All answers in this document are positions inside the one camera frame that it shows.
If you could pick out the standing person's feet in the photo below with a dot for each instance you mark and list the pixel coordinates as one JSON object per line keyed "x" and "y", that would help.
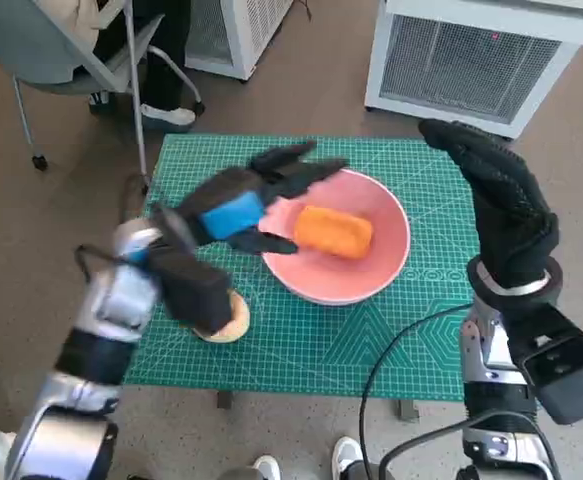
{"x": 347, "y": 450}

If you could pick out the round toy bread bun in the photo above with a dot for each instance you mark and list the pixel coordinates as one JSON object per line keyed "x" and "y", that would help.
{"x": 238, "y": 320}

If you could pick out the grey-green office chair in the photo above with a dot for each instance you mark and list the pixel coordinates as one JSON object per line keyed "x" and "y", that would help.
{"x": 46, "y": 50}

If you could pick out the grey metal table bracket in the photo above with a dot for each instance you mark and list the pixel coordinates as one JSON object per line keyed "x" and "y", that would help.
{"x": 409, "y": 410}
{"x": 225, "y": 400}

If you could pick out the long orange toy bread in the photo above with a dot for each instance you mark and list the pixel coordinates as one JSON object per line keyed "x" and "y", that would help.
{"x": 331, "y": 230}

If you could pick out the white machine with narrow mesh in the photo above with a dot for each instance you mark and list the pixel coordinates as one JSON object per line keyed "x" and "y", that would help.
{"x": 251, "y": 30}

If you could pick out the white machine with wide mesh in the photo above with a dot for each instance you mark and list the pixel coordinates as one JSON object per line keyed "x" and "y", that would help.
{"x": 471, "y": 60}

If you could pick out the pink bowl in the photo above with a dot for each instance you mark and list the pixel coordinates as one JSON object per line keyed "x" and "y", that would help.
{"x": 371, "y": 280}

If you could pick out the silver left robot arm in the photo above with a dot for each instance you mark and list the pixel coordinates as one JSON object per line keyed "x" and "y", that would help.
{"x": 116, "y": 295}

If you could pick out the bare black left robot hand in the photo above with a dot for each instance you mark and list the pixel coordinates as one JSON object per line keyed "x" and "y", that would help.
{"x": 231, "y": 210}

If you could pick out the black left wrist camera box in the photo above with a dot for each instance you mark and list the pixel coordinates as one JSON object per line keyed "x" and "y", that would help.
{"x": 196, "y": 295}

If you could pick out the green cutting mat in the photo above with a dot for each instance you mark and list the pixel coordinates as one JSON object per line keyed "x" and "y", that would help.
{"x": 296, "y": 350}

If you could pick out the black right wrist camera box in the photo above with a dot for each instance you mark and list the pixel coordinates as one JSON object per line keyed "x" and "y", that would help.
{"x": 566, "y": 370}

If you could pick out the seated person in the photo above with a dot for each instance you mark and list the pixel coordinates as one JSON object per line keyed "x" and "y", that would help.
{"x": 166, "y": 65}

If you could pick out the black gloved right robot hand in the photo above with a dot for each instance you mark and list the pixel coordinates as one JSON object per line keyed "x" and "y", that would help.
{"x": 506, "y": 215}

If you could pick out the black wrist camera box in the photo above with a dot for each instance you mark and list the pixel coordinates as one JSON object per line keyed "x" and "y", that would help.
{"x": 566, "y": 370}
{"x": 196, "y": 295}

